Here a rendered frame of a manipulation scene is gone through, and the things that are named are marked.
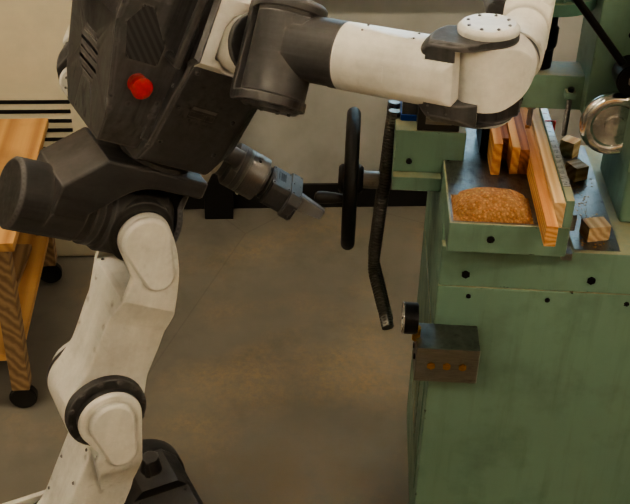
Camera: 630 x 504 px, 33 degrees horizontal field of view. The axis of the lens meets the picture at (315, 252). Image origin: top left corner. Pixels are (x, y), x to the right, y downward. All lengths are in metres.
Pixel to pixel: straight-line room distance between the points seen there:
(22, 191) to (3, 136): 1.40
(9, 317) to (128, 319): 0.92
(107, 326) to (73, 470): 0.33
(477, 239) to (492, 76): 0.58
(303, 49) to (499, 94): 0.26
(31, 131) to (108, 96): 1.50
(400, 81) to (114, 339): 0.72
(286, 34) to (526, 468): 1.25
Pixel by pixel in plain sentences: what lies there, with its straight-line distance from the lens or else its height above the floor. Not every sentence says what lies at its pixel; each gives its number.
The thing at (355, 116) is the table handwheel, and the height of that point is 0.95.
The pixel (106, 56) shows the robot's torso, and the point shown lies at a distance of 1.54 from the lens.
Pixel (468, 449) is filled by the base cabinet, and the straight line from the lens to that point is 2.31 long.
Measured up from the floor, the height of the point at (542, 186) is 0.94.
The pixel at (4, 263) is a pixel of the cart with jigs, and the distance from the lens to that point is 2.60.
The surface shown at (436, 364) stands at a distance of 2.05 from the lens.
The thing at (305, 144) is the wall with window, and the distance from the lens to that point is 3.53.
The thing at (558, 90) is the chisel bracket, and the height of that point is 1.04.
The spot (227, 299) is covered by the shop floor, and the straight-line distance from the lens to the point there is 3.19.
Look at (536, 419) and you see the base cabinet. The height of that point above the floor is 0.39.
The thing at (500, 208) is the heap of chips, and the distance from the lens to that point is 1.88.
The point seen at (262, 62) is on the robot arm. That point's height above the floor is 1.30.
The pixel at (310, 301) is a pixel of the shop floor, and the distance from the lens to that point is 3.18.
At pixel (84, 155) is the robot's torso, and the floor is 1.09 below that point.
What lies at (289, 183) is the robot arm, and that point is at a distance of 2.04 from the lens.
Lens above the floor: 1.87
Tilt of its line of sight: 33 degrees down
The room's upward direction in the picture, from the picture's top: 2 degrees clockwise
